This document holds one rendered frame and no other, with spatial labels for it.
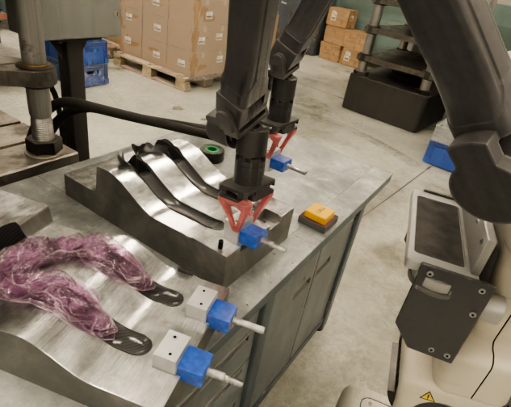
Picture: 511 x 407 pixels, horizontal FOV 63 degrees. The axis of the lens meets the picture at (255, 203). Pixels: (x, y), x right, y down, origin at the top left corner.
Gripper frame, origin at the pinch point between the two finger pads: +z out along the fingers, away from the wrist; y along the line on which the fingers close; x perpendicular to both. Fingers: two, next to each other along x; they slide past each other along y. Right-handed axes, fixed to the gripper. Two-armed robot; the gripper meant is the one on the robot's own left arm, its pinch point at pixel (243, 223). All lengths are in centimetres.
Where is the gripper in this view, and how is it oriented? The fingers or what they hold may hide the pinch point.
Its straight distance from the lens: 82.2
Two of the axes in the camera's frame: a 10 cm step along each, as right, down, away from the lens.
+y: -5.6, 3.0, -7.7
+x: 8.2, 3.2, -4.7
